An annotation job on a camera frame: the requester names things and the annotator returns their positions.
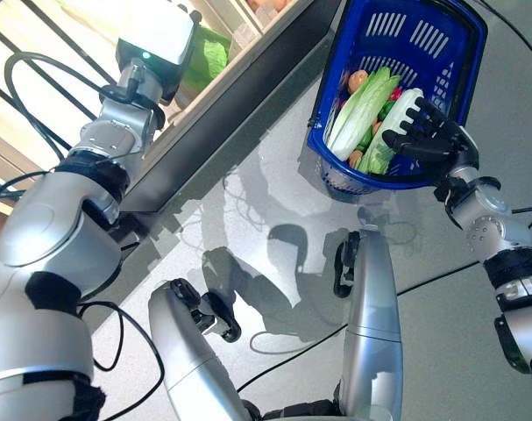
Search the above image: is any long black floor cable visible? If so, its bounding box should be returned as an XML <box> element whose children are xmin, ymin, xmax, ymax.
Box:
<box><xmin>479</xmin><ymin>0</ymin><xmax>532</xmax><ymax>74</ymax></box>

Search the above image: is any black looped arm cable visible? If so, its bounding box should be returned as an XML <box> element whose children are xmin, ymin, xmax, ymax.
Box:
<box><xmin>76</xmin><ymin>301</ymin><xmax>167</xmax><ymax>421</ymax></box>

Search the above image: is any green white napa cabbage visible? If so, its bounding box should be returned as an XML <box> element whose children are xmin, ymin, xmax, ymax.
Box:
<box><xmin>356</xmin><ymin>87</ymin><xmax>425</xmax><ymax>176</ymax></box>
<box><xmin>325</xmin><ymin>65</ymin><xmax>402</xmax><ymax>162</ymax></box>
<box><xmin>180</xmin><ymin>25</ymin><xmax>232</xmax><ymax>94</ymax></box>

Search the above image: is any silver right robot leg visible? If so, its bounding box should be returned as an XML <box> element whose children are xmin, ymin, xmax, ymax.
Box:
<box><xmin>333</xmin><ymin>225</ymin><xmax>405</xmax><ymax>421</ymax></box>

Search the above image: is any grey robot torso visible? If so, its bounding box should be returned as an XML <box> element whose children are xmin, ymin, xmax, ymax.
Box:
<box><xmin>243</xmin><ymin>396</ymin><xmax>350</xmax><ymax>421</ymax></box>

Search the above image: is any silver left robot leg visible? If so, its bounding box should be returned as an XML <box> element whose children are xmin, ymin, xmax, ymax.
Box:
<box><xmin>147</xmin><ymin>278</ymin><xmax>249</xmax><ymax>421</ymax></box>

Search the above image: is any blue plastic shopping basket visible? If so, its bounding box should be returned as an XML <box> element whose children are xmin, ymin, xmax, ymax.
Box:
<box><xmin>307</xmin><ymin>0</ymin><xmax>489</xmax><ymax>203</ymax></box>

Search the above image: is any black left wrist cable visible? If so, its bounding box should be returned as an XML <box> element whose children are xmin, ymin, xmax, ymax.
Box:
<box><xmin>4</xmin><ymin>51</ymin><xmax>122</xmax><ymax>161</ymax></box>

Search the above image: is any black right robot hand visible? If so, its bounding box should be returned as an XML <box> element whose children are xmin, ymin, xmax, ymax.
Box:
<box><xmin>381</xmin><ymin>96</ymin><xmax>481</xmax><ymax>176</ymax></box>

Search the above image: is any thin black floor cable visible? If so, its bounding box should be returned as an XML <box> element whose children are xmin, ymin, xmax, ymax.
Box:
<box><xmin>238</xmin><ymin>324</ymin><xmax>350</xmax><ymax>394</ymax></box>

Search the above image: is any wooden display shelf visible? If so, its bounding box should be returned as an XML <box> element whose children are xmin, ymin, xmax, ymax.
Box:
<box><xmin>0</xmin><ymin>0</ymin><xmax>348</xmax><ymax>246</ymax></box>

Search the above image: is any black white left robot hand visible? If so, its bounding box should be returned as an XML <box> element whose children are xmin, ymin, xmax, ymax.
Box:
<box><xmin>115</xmin><ymin>0</ymin><xmax>203</xmax><ymax>105</ymax></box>

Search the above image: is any silver robot leg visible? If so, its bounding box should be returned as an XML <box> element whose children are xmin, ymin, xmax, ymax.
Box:
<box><xmin>333</xmin><ymin>225</ymin><xmax>405</xmax><ymax>421</ymax></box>
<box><xmin>147</xmin><ymin>278</ymin><xmax>249</xmax><ymax>421</ymax></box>

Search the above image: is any wooden slatted crate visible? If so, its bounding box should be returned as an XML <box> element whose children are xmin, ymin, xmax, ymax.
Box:
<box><xmin>237</xmin><ymin>0</ymin><xmax>313</xmax><ymax>36</ymax></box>
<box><xmin>0</xmin><ymin>0</ymin><xmax>266</xmax><ymax>220</ymax></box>

